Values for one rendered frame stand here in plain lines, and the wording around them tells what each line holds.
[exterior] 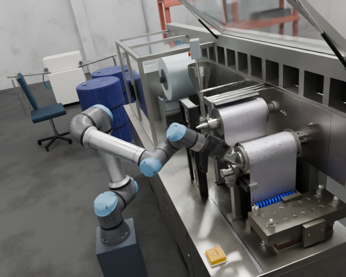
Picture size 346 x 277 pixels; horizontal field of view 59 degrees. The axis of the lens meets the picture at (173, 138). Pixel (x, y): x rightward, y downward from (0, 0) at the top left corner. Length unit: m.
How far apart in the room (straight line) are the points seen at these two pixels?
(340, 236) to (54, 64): 6.30
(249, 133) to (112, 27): 8.73
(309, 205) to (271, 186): 0.18
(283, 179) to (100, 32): 9.00
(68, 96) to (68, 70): 0.56
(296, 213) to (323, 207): 0.13
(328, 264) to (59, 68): 6.29
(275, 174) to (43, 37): 9.28
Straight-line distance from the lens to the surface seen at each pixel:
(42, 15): 10.16
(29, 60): 10.39
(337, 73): 1.32
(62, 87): 7.00
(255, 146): 1.39
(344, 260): 1.65
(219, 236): 1.53
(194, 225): 1.60
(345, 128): 1.35
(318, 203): 1.53
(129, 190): 1.59
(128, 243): 1.60
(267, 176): 1.45
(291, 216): 1.44
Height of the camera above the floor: 1.98
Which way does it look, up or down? 26 degrees down
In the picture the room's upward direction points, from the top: 10 degrees counter-clockwise
